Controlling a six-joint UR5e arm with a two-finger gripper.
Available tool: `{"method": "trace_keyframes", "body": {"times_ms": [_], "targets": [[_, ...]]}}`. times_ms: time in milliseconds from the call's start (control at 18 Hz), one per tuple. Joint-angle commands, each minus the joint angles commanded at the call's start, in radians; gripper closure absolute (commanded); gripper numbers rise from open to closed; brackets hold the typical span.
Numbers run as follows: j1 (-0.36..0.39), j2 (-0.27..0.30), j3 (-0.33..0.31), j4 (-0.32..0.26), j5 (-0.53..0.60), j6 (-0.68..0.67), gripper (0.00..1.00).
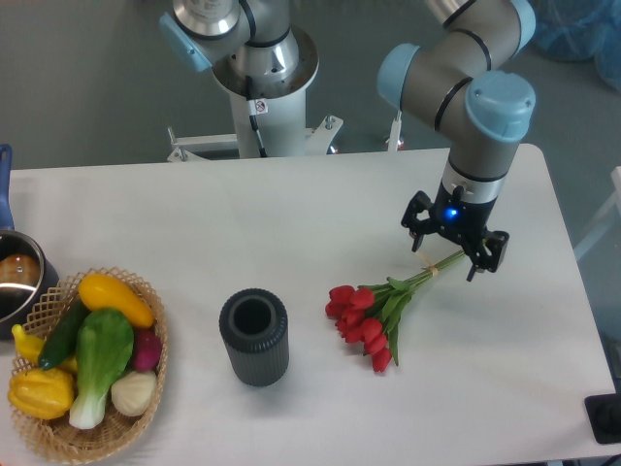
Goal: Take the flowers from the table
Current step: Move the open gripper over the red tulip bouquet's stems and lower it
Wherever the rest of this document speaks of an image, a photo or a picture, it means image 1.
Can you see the yellow squash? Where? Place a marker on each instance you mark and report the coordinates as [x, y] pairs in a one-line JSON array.
[[99, 292]]

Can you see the purple red radish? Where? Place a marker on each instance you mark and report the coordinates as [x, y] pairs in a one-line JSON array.
[[147, 350]]

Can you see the woven wicker basket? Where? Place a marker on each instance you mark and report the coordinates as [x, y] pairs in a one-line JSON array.
[[56, 440]]

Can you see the red tulip bouquet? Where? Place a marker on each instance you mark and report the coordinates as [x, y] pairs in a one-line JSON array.
[[370, 315]]

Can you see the black device at table edge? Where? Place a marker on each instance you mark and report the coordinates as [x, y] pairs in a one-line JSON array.
[[604, 417]]

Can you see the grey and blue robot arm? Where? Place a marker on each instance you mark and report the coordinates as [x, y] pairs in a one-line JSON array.
[[458, 87]]

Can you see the blue handled steel pot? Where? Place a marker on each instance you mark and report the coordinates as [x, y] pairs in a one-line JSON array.
[[26, 273]]

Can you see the green cucumber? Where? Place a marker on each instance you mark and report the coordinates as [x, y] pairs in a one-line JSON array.
[[62, 340]]

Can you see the blue plastic bag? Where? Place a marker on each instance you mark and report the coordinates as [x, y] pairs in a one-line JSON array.
[[579, 31]]

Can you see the white furniture frame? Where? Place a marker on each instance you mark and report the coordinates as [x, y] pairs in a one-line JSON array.
[[602, 220]]

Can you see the green bok choy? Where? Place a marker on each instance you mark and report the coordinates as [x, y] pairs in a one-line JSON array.
[[104, 347]]

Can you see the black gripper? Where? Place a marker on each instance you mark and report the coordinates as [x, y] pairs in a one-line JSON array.
[[460, 222]]

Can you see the dark grey ribbed vase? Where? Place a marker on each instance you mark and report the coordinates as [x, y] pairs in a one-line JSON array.
[[253, 324]]

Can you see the white garlic bulb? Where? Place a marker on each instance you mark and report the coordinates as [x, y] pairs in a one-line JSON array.
[[132, 393]]

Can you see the small yellow gourd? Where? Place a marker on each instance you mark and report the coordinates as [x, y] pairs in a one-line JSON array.
[[29, 348]]

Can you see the yellow bell pepper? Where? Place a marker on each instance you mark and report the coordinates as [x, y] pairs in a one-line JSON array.
[[42, 394]]

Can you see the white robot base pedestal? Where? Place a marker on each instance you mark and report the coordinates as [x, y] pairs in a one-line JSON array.
[[267, 89]]

